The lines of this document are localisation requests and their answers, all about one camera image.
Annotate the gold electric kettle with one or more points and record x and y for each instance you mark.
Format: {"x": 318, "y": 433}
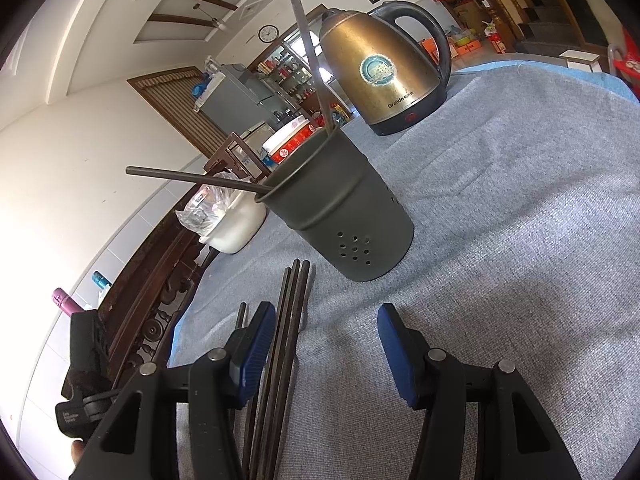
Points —
{"x": 380, "y": 90}

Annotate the glass cabinet with bottles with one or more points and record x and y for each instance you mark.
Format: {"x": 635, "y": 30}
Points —
{"x": 290, "y": 75}

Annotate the wooden shelf unit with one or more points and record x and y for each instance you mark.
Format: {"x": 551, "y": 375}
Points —
{"x": 465, "y": 0}

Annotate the wooden staircase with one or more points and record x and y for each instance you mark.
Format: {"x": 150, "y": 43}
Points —
{"x": 555, "y": 5}

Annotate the white stool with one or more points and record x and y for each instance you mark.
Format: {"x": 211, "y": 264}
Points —
{"x": 579, "y": 57}

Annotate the round wall clock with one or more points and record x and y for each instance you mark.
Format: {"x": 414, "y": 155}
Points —
{"x": 268, "y": 34}

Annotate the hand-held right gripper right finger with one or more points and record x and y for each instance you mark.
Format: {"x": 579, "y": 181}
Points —
{"x": 397, "y": 355}

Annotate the blue bottle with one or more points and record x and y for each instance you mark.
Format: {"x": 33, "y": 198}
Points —
{"x": 101, "y": 281}

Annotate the ceiling fan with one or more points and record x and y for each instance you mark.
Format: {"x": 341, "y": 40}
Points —
{"x": 210, "y": 19}

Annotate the red and white bucket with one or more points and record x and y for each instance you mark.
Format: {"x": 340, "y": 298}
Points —
{"x": 292, "y": 142}

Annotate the wooden chair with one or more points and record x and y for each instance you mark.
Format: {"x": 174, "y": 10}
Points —
{"x": 235, "y": 155}

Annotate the grey refrigerator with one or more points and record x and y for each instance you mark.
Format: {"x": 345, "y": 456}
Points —
{"x": 230, "y": 95}

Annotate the pink bottle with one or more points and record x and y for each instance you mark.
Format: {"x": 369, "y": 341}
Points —
{"x": 67, "y": 301}

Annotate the blue bag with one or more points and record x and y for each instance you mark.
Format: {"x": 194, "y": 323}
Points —
{"x": 201, "y": 89}

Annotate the dark green utensil holder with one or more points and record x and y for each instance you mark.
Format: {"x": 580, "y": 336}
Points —
{"x": 340, "y": 200}

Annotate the orange boxes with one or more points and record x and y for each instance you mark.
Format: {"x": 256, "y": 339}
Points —
{"x": 467, "y": 47}

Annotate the blue table cover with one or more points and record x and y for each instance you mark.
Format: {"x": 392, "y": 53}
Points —
{"x": 620, "y": 87}

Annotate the white enamel pot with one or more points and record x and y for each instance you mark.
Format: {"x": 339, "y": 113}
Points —
{"x": 235, "y": 232}

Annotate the carved wooden bench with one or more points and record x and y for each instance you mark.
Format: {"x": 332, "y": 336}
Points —
{"x": 150, "y": 285}

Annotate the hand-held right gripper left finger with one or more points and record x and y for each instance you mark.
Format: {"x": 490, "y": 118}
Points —
{"x": 255, "y": 355}

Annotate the grey table cloth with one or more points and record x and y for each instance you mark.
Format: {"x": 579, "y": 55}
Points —
{"x": 500, "y": 210}

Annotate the wooden door with striped curtain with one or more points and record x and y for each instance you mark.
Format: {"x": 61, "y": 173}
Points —
{"x": 175, "y": 105}

